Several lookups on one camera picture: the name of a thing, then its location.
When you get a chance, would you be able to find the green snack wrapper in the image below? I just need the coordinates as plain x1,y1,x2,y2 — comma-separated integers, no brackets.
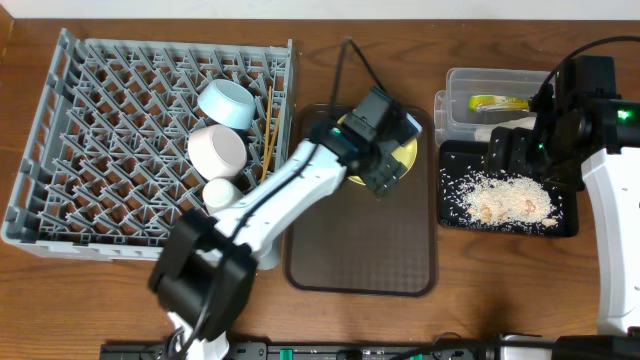
469,95,529,113

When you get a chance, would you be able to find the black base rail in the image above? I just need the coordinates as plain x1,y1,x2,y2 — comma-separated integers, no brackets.
99,334,640,360

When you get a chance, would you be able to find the wooden chopstick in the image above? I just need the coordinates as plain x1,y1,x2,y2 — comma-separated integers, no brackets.
260,114,282,184
260,86,273,184

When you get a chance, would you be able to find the grey dishwasher rack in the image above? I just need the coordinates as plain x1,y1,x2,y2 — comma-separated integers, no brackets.
1,31,297,261

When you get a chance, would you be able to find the black waste tray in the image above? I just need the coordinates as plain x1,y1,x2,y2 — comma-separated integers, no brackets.
437,140,579,237

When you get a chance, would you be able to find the brown serving tray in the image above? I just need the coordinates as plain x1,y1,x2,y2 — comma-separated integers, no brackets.
283,107,438,297

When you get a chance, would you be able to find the yellow plate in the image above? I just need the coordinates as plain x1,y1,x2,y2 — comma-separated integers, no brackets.
337,115,418,186

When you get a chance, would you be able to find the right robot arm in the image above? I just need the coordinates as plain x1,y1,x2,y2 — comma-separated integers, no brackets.
485,98,639,336

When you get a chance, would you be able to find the clear plastic bin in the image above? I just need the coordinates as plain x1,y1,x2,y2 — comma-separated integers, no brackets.
433,68,548,146

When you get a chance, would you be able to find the light blue bowl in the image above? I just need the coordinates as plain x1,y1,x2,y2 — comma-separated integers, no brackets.
197,79,256,131

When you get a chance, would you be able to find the white pink bowl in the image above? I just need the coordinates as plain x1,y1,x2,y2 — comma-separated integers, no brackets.
187,125,247,181

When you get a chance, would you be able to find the white napkin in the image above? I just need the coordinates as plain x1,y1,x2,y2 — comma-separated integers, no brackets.
474,117,536,142

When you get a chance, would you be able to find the white cup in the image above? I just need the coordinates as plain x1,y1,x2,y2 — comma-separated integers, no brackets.
202,178,243,215

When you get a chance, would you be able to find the rice pile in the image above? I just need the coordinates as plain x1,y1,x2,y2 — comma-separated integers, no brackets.
464,175,556,226

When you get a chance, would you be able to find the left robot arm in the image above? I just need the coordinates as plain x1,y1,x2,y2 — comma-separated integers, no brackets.
149,122,416,359

